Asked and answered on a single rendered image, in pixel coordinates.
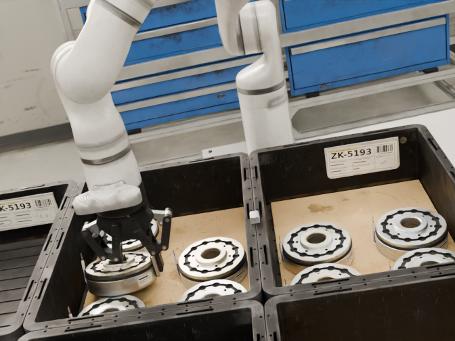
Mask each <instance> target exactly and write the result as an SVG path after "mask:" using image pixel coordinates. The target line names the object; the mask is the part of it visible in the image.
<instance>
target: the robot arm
mask: <svg viewBox="0 0 455 341"><path fill-rule="evenodd" d="M249 1H250V0H215V5H216V10H217V20H218V25H219V34H220V37H221V43H222V45H223V47H224V49H225V50H226V51H227V52H228V53H229V54H230V55H248V54H252V53H261V52H264V53H263V55H262V56H261V57H260V58H259V59H258V60H257V61H256V62H255V63H253V64H251V65H250V66H248V67H246V68H244V69H243V70H241V71H240V72H239V73H238V74H237V76H236V86H237V90H238V98H239V102H240V109H241V114H242V121H243V126H244V134H245V138H246V146H247V150H248V156H249V154H250V153H251V152H252V151H254V150H258V149H261V148H267V147H274V146H279V145H286V144H292V143H293V139H292V133H291V127H290V118H289V112H288V102H287V97H286V88H285V82H284V73H283V69H282V60H281V53H280V34H279V26H278V15H277V12H276V8H275V7H274V4H273V3H272V2H271V1H269V0H263V1H255V2H250V3H248V2H249ZM155 2H156V0H91V1H90V3H89V6H88V8H87V20H86V23H85V25H84V27H83V29H82V31H81V33H80V35H79V37H78V38H77V40H76V41H69V42H66V43H64V44H62V45H61V46H59V47H58V48H57V49H56V51H55V52H54V54H53V56H52V59H51V75H52V78H53V81H54V84H55V86H56V89H57V91H58V94H59V96H60V99H61V101H62V104H63V106H64V109H65V111H66V113H67V116H68V118H69V121H70V124H71V127H72V132H73V135H74V140H75V143H76V146H77V149H78V152H79V156H80V158H81V162H82V165H83V173H84V176H85V180H86V183H87V186H88V189H89V191H88V192H85V193H83V194H81V195H79V196H77V197H76V198H75V199H74V201H73V203H72V205H73V207H74V211H75V213H76V214H77V215H84V214H93V213H96V214H97V219H96V221H94V222H92V223H90V222H85V223H84V225H83V228H82V231H81V235H82V236H83V238H84V239H85V241H86V242H87V243H88V244H89V245H90V247H91V248H92V250H93V251H94V252H95V253H96V254H97V256H98V257H99V258H100V260H102V261H105V260H112V261H114V263H122V262H124V261H126V257H125V254H123V242H126V241H127V240H139V241H140V242H141V244H142V246H145V247H146V249H147V251H148V252H149V254H150V260H151V263H152V266H153V269H154V272H155V275H156V277H159V276H161V272H163V269H164V261H163V258H162V255H161V253H160V252H161V251H166V250H168V249H169V239H170V232H171V220H172V214H173V211H172V209H170V208H166V209H165V211H163V210H154V209H153V207H152V206H151V205H150V204H149V202H148V199H147V196H146V192H145V189H144V184H143V181H142V178H141V175H140V171H139V167H138V165H137V160H136V159H135V156H134V154H133V151H132V149H131V146H130V143H129V138H128V136H127V132H126V128H125V125H124V122H123V119H122V118H121V115H120V114H119V112H118V110H117V109H116V108H115V106H114V103H113V100H112V96H111V94H110V90H111V88H112V87H113V85H114V84H115V82H116V80H117V78H118V76H119V74H120V72H121V69H122V67H123V64H124V63H125V60H126V57H127V54H128V52H129V49H130V46H131V43H132V40H133V38H134V36H135V34H136V33H137V31H138V30H139V28H140V27H141V24H143V22H144V20H145V19H146V17H147V15H148V14H149V12H150V10H151V9H152V7H153V5H154V4H155ZM153 218H154V219H156V220H157V223H158V224H159V225H160V226H161V227H162V235H161V239H159V240H158V241H157V240H156V238H155V237H154V235H153V232H152V230H151V228H150V223H151V222H152V219H153ZM99 228H100V229H101V230H102V231H104V232H105V233H107V234H108V235H109V236H110V237H112V248H110V247H109V246H108V245H107V243H106V242H105V241H104V240H103V238H102V237H101V235H100V234H99V232H100V230H99Z"/></svg>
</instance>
